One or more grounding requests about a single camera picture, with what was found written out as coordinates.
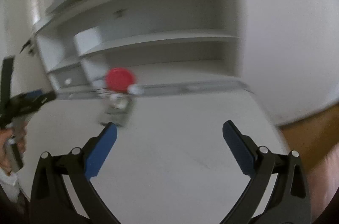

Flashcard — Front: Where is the person's leg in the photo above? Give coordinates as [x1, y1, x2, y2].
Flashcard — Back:
[308, 144, 339, 224]

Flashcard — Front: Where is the white bottle cap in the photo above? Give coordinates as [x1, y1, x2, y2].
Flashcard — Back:
[128, 85, 144, 96]

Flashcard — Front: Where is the grey drawer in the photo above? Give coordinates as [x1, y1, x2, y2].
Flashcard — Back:
[49, 69, 90, 91]

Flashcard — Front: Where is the red plastic lid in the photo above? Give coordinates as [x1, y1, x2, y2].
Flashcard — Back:
[105, 67, 136, 93]

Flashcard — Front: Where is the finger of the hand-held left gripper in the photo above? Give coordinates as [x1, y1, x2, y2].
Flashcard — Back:
[16, 90, 45, 103]
[18, 91, 57, 116]

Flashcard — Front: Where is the grey desk pen tray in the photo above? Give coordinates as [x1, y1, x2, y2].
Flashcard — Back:
[57, 80, 251, 100]

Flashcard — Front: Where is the clear plastic bag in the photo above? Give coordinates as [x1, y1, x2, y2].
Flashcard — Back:
[97, 90, 136, 129]

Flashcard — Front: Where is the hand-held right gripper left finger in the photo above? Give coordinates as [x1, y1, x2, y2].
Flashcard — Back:
[30, 122, 118, 224]

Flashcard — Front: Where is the white grey desk hutch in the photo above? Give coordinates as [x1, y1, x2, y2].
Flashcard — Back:
[33, 0, 245, 97]

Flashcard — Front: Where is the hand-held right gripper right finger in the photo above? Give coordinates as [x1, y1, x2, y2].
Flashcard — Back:
[222, 120, 311, 224]

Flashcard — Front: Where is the black door handle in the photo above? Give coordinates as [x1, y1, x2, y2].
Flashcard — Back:
[19, 39, 37, 55]

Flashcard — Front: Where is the person's left hand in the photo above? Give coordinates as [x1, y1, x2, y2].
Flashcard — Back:
[0, 127, 27, 169]

